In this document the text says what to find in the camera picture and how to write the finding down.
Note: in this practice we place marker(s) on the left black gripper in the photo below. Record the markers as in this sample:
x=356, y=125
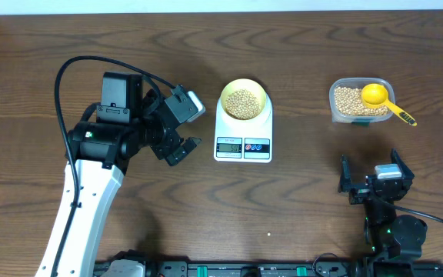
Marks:
x=165, y=148

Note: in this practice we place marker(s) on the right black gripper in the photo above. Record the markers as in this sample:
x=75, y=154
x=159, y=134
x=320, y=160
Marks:
x=358, y=195

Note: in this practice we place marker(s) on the yellow measuring scoop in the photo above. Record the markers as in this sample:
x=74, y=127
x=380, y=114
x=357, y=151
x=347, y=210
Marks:
x=375, y=96

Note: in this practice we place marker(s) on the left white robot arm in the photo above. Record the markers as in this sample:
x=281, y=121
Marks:
x=133, y=114

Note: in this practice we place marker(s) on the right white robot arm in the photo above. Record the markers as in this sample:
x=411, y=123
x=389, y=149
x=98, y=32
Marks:
x=396, y=240

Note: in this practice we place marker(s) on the white digital kitchen scale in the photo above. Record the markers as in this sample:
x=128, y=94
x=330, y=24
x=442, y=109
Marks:
x=243, y=140

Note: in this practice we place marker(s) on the soybeans in bowl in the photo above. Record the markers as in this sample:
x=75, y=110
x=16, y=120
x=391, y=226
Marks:
x=242, y=104

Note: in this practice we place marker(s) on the pale yellow bowl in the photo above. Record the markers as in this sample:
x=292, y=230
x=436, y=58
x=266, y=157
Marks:
x=244, y=83

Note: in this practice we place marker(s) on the clear plastic container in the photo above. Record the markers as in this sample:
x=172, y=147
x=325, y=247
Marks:
x=358, y=82

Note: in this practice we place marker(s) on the soybeans in container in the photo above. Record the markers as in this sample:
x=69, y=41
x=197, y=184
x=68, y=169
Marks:
x=348, y=102

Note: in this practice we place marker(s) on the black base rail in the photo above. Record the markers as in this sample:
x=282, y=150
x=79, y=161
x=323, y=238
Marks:
x=123, y=267

